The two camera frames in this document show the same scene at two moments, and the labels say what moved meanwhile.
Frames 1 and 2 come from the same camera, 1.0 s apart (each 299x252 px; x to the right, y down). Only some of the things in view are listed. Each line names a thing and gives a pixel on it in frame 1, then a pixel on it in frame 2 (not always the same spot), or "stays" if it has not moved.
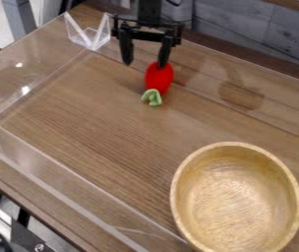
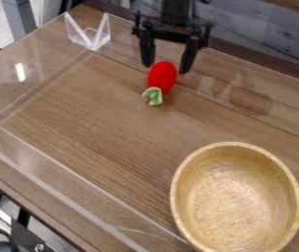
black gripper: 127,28 to 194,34
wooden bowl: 236,200 stays
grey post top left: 21,18 stays
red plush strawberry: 157,80 stays
